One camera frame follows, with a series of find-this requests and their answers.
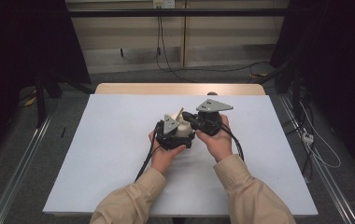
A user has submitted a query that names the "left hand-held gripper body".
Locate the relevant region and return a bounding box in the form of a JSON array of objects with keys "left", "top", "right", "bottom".
[{"left": 154, "top": 113, "right": 195, "bottom": 151}]

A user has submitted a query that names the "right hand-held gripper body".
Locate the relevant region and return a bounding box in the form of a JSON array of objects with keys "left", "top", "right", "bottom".
[{"left": 192, "top": 98, "right": 234, "bottom": 137}]

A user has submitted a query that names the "white teapot with yellow lid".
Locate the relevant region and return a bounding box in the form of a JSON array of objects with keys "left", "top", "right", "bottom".
[{"left": 165, "top": 106, "right": 196, "bottom": 138}]

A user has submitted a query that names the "person's left hand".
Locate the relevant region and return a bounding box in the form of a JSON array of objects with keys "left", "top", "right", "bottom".
[{"left": 148, "top": 130, "right": 188, "bottom": 175}]

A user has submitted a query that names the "person's right hand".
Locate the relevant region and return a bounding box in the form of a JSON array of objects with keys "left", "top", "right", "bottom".
[{"left": 195, "top": 113, "right": 234, "bottom": 163}]

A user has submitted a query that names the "wooden table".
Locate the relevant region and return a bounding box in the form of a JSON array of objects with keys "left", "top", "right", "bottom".
[{"left": 94, "top": 82, "right": 266, "bottom": 96}]

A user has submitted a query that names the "white table board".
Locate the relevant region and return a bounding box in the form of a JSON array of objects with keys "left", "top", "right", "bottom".
[{"left": 42, "top": 93, "right": 320, "bottom": 217}]

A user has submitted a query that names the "white power strip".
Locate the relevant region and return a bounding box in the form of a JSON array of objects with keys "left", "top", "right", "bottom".
[{"left": 302, "top": 132, "right": 315, "bottom": 146}]

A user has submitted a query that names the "black metal stand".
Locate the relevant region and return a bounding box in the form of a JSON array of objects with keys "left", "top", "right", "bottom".
[{"left": 34, "top": 69, "right": 64, "bottom": 129}]

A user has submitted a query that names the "black curtain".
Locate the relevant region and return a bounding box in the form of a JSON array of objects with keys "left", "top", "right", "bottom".
[
  {"left": 0, "top": 0, "right": 92, "bottom": 169},
  {"left": 269, "top": 0, "right": 355, "bottom": 181}
]

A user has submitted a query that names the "yellow floor tape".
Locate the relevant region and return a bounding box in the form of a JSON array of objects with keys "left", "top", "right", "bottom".
[{"left": 23, "top": 95, "right": 38, "bottom": 107}]

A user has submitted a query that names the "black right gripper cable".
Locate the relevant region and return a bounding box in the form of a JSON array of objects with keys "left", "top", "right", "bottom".
[{"left": 220, "top": 121, "right": 246, "bottom": 162}]

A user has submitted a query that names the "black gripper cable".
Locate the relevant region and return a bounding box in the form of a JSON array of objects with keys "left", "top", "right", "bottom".
[
  {"left": 220, "top": 121, "right": 246, "bottom": 162},
  {"left": 134, "top": 121, "right": 161, "bottom": 184}
]

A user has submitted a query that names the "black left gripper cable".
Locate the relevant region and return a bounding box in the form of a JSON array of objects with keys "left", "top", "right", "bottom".
[{"left": 134, "top": 121, "right": 161, "bottom": 184}]

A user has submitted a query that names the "black hanging floor cable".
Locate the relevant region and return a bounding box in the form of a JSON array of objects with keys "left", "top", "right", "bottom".
[{"left": 154, "top": 15, "right": 272, "bottom": 83}]

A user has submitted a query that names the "black horizontal frame bar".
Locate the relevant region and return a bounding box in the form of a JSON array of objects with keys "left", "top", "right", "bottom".
[{"left": 67, "top": 7, "right": 290, "bottom": 18}]

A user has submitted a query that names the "white wall socket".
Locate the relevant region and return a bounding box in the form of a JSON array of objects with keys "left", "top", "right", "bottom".
[{"left": 152, "top": 0, "right": 177, "bottom": 9}]

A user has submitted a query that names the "white floor cable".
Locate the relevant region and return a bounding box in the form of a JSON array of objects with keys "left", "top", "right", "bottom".
[{"left": 299, "top": 101, "right": 342, "bottom": 170}]

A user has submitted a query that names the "aluminium floor rail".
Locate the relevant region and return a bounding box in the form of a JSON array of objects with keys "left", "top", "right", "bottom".
[
  {"left": 277, "top": 93, "right": 355, "bottom": 224},
  {"left": 0, "top": 114, "right": 53, "bottom": 224}
]

